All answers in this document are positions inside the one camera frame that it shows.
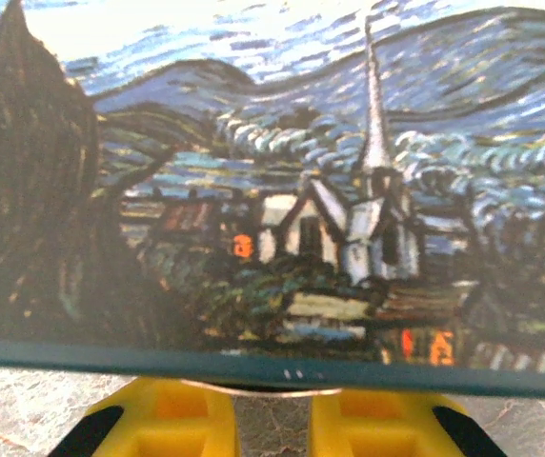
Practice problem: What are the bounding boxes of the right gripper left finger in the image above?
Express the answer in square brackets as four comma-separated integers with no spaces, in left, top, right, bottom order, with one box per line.
[47,377,242,457]

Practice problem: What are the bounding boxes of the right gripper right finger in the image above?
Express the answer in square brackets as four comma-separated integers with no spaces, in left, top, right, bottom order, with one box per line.
[310,386,510,457]

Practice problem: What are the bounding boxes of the starry night painted tin box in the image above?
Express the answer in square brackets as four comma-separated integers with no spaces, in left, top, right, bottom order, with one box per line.
[0,0,545,399]

